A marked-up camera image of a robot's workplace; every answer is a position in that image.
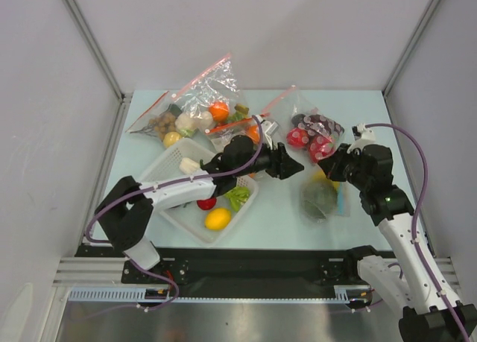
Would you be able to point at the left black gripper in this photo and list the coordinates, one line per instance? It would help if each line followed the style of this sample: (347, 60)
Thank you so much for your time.
(285, 169)

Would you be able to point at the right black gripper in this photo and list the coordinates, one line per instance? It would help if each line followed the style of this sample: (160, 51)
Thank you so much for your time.
(332, 165)

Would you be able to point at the blue zip clear bag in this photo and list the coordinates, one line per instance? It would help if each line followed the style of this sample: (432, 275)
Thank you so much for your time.
(343, 209)

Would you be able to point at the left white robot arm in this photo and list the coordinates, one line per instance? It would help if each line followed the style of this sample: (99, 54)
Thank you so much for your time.
(125, 212)

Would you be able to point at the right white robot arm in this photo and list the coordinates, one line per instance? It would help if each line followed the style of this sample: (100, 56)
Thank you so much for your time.
(426, 306)

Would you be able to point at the red spotted fake strawberry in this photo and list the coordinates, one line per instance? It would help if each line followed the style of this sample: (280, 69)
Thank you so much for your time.
(297, 138)

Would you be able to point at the red zip bag with strawberries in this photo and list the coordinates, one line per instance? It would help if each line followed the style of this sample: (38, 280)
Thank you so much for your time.
(291, 109)

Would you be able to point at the orange fake tangerine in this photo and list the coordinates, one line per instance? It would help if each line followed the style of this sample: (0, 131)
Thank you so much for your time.
(253, 133)

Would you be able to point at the red zip bag with oranges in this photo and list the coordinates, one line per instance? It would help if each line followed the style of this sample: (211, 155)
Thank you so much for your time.
(221, 136)

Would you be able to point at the orange fake orange in bag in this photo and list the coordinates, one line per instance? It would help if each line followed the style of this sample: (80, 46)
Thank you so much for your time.
(219, 111)

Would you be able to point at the red fake tomato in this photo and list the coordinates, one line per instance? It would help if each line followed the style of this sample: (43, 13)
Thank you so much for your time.
(207, 204)

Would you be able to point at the large crinkled red zip bag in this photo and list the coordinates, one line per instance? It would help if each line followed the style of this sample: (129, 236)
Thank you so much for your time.
(216, 83)

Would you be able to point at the yellow fake lemon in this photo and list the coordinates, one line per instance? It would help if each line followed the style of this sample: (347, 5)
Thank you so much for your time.
(218, 219)

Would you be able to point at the white fake green onion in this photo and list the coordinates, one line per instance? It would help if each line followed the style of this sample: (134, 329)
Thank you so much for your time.
(188, 166)

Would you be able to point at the white fake cauliflower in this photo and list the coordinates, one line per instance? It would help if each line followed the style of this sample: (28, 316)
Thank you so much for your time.
(186, 122)

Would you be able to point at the yellow fake egg fruit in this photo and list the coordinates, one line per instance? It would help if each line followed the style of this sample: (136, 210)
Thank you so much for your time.
(171, 138)

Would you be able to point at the small bag with brown grapes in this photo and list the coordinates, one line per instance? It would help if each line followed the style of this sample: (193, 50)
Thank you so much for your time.
(159, 119)

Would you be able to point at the white plastic basket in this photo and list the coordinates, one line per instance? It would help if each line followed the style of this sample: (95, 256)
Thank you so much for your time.
(188, 216)

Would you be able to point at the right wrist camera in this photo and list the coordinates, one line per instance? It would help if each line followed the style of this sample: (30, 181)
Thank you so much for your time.
(363, 136)

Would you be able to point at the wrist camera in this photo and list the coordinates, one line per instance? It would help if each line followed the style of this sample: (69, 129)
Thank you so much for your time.
(363, 136)
(268, 130)

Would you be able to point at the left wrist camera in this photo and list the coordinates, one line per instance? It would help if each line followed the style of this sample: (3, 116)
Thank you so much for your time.
(268, 130)

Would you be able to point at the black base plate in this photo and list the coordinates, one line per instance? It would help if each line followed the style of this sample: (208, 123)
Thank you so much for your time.
(200, 269)

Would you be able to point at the white slotted cable duct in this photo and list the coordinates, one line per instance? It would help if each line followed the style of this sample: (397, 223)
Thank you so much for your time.
(332, 294)

